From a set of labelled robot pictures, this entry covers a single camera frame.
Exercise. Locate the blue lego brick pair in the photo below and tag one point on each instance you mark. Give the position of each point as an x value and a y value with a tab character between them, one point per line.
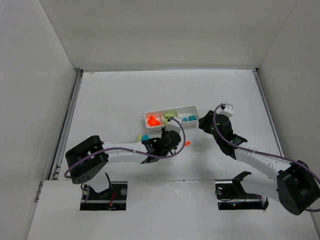
189	119

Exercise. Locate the green lego brick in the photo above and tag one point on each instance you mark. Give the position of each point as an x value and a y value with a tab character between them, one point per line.
167	117
139	137

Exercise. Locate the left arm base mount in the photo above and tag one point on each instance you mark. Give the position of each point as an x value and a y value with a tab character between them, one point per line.
114	198

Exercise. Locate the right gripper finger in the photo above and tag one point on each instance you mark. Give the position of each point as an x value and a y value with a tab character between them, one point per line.
209	115
206	124

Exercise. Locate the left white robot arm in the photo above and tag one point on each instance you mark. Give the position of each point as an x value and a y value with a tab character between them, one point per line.
86	160

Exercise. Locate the right aluminium rail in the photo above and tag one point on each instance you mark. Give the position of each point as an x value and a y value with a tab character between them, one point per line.
267	109

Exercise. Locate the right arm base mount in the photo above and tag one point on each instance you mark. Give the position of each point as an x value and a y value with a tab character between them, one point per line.
231	196

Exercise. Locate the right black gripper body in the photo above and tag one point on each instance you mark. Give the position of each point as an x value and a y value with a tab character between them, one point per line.
207	121

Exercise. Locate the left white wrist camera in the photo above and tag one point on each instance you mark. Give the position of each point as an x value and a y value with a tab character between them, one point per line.
174	124

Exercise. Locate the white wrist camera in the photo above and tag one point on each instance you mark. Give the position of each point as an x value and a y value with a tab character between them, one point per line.
174	124
227	110

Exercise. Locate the aluminium rail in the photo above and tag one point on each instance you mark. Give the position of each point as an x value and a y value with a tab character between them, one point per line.
53	170
267	109

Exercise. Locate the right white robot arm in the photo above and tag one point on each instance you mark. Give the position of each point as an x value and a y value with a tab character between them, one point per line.
291	183

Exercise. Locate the left aluminium rail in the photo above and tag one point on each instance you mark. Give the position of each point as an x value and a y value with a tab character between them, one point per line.
53	170

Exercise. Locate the blue lego block cluster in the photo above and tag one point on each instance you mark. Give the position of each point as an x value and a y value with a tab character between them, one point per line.
145	138

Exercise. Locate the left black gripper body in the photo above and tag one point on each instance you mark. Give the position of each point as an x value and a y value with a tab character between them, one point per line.
172	135

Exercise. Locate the orange round lego piece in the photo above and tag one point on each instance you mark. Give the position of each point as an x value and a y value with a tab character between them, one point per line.
152	121

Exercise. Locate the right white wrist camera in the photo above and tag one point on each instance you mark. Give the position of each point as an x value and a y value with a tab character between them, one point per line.
227	110

